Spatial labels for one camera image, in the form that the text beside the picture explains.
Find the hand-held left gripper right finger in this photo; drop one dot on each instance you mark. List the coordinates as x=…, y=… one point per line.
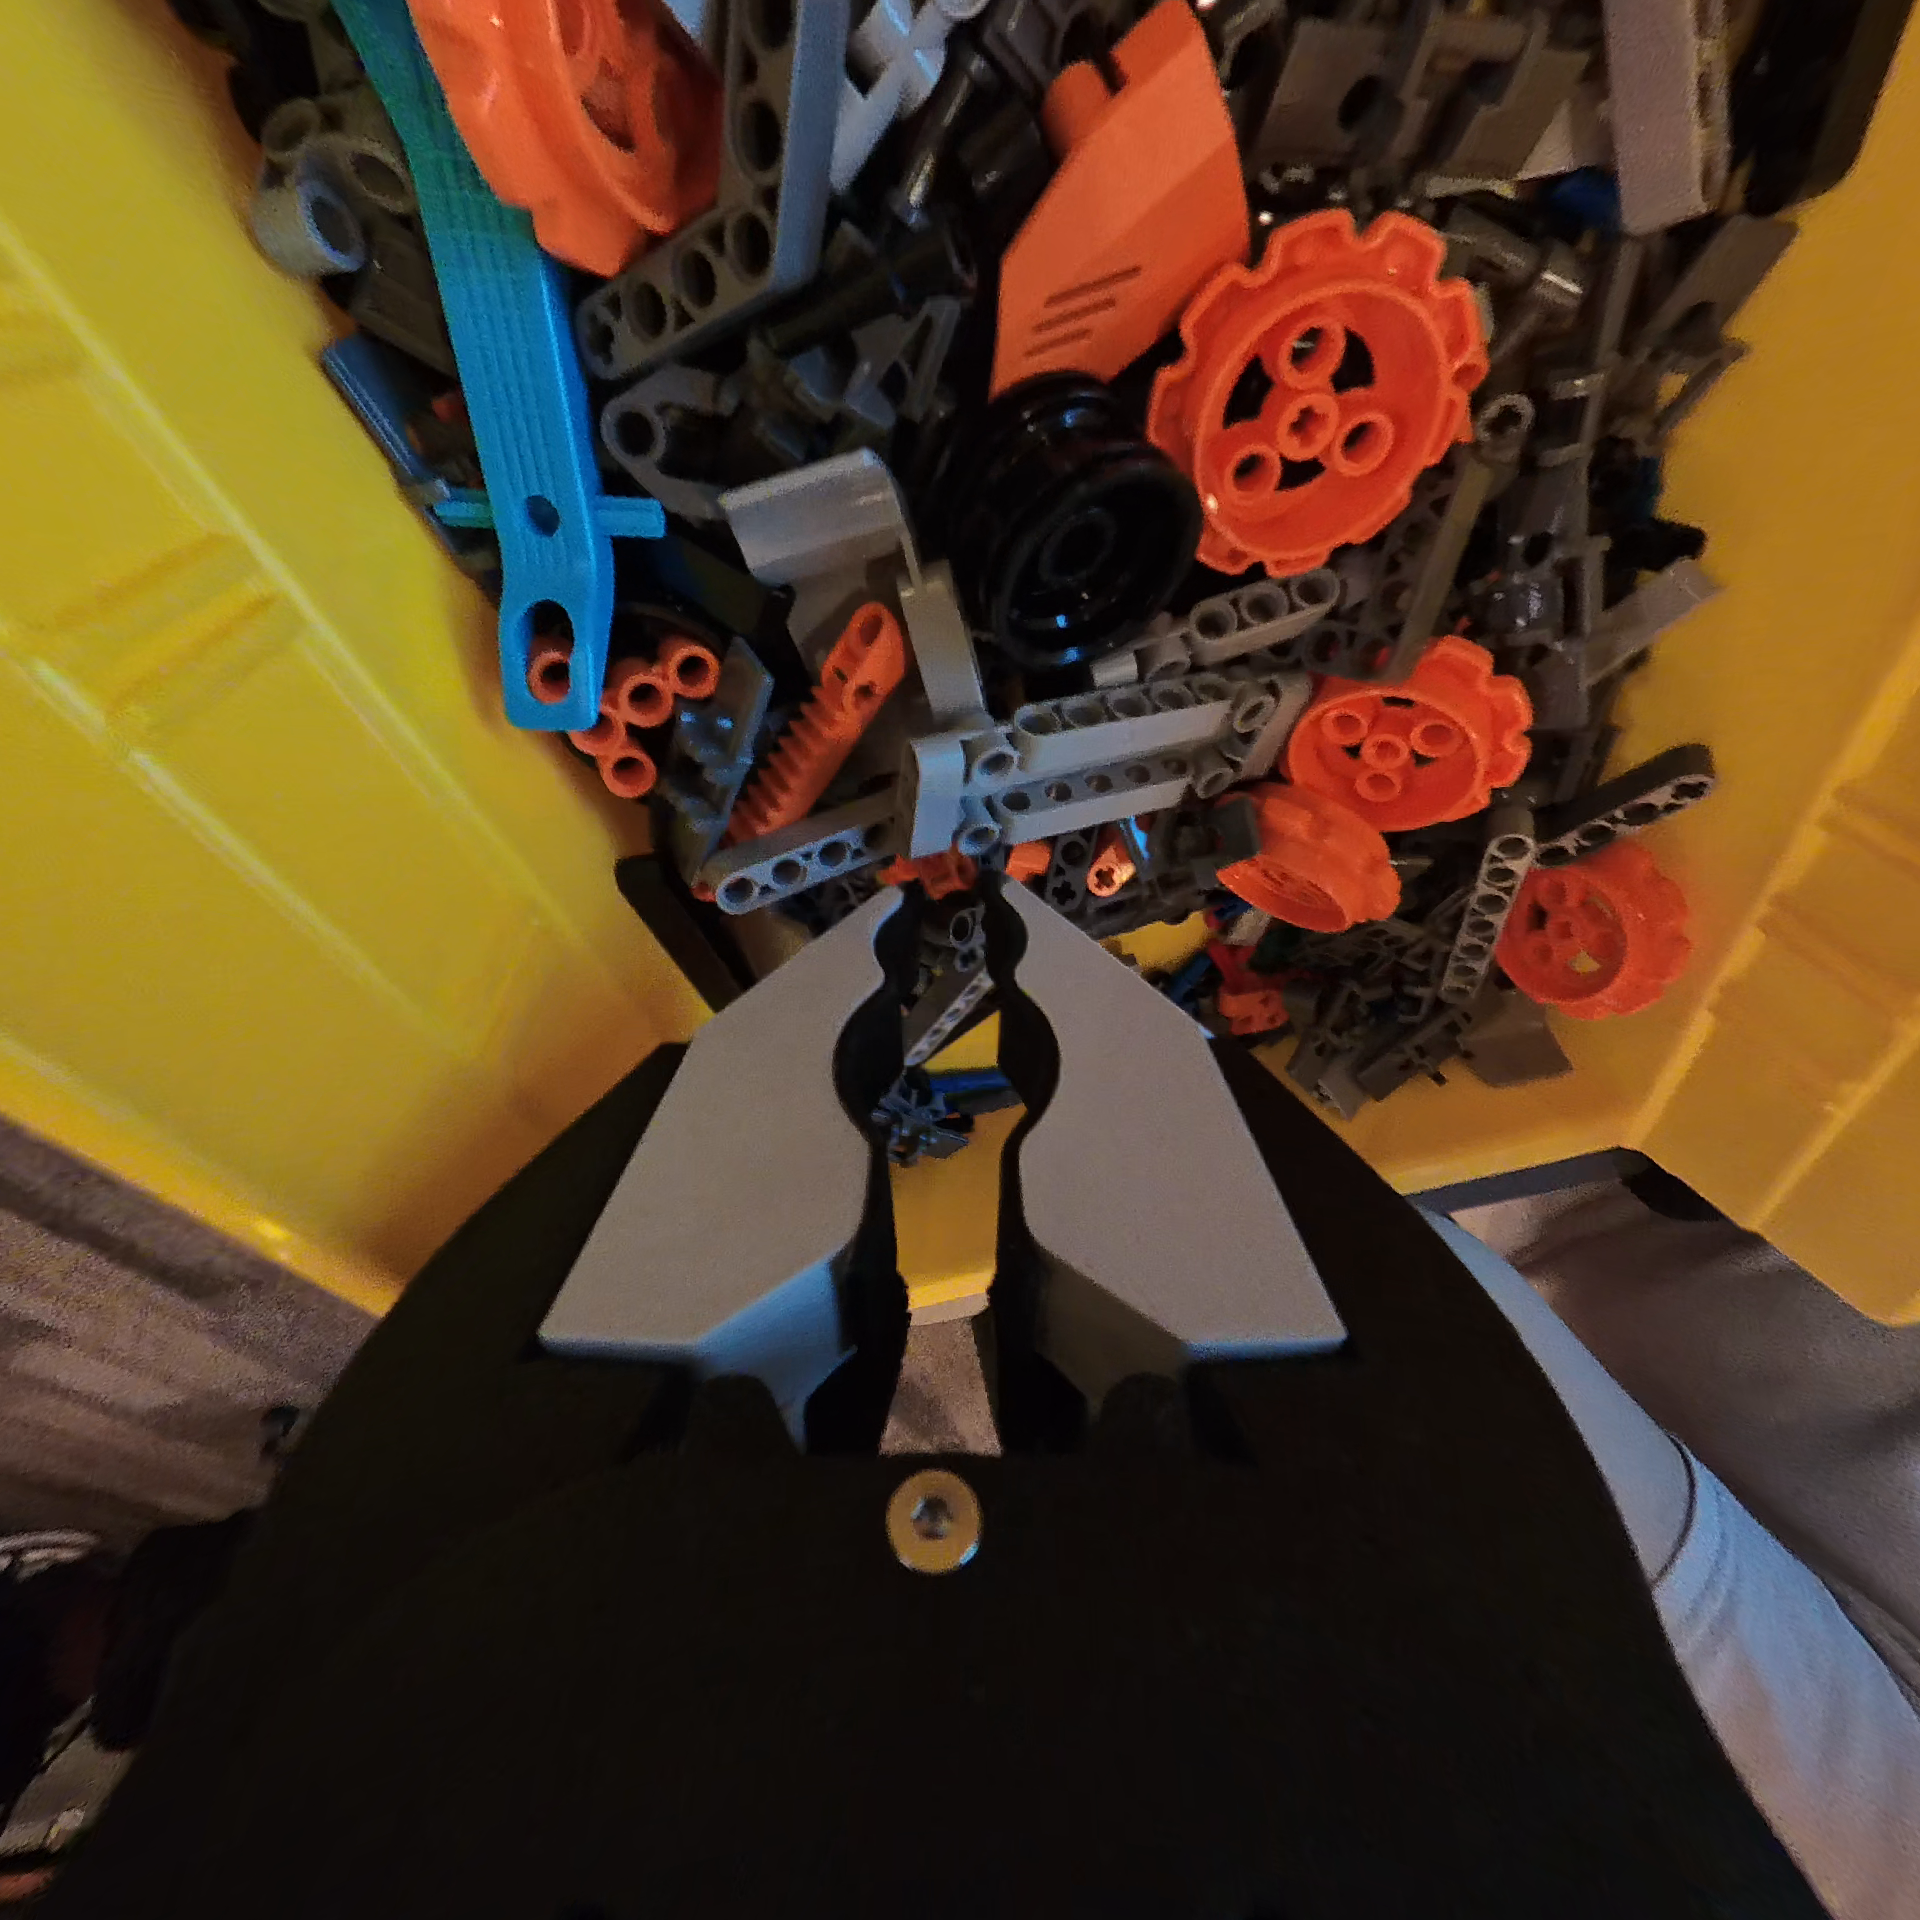
x=1172, y=1200

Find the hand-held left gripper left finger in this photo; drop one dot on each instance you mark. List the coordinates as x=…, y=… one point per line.
x=720, y=1200

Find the yellow plastic bin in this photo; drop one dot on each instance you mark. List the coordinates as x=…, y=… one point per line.
x=225, y=599

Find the pile of toy building bricks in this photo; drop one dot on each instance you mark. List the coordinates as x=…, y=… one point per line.
x=1319, y=406

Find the person's beige trousers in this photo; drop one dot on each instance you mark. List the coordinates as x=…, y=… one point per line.
x=1799, y=1349

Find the person's light shirt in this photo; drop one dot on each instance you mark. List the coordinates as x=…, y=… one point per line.
x=1770, y=1652

